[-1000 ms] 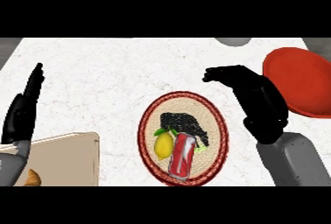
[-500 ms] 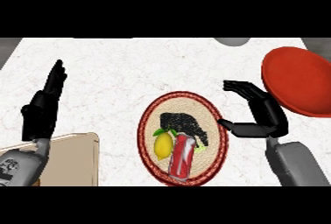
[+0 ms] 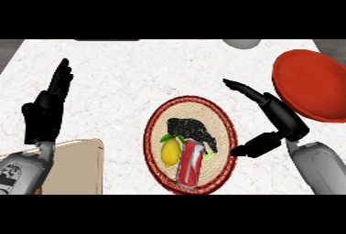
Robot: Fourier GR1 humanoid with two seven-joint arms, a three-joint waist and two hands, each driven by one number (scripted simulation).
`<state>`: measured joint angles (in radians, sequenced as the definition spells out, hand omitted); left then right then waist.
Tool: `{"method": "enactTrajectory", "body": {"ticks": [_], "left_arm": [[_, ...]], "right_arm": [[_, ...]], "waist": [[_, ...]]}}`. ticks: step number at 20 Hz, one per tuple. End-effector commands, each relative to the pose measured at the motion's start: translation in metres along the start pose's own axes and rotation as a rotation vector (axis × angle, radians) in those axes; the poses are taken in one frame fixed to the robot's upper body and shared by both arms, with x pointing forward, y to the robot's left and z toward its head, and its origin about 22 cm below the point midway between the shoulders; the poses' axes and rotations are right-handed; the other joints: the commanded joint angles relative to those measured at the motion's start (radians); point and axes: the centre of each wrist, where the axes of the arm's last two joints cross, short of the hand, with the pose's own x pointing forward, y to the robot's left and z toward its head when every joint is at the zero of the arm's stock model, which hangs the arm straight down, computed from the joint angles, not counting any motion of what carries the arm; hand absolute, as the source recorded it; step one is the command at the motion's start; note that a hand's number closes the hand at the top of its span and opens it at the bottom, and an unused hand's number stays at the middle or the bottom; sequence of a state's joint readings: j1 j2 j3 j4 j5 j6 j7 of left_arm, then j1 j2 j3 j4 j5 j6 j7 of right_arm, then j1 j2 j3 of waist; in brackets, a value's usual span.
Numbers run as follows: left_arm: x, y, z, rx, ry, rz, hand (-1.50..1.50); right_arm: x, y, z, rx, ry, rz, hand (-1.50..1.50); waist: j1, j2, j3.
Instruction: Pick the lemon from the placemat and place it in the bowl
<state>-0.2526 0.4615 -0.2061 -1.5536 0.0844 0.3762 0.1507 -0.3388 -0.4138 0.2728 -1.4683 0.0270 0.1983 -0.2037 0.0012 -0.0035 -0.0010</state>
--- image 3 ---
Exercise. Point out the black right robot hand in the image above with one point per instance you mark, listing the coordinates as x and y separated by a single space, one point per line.
281 115

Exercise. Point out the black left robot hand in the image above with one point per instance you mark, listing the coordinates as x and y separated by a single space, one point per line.
44 112

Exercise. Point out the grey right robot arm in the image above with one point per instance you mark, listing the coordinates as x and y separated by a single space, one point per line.
316 167

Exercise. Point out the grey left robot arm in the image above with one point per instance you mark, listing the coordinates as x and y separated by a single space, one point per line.
24 170

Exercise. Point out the red bowl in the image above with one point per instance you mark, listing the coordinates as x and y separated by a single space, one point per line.
310 85

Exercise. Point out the round red-rimmed woven placemat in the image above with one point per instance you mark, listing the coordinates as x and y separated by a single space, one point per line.
223 128

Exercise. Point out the yellow lemon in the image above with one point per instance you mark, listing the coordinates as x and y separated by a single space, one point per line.
170 153

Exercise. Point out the beige cutting board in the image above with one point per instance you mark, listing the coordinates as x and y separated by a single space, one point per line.
75 167

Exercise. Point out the black lumpy vegetable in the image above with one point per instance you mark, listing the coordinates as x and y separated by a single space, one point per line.
191 128

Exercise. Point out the grey round object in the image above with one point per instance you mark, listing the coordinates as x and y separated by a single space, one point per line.
242 43

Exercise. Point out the red can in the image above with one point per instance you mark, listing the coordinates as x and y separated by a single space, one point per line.
189 166

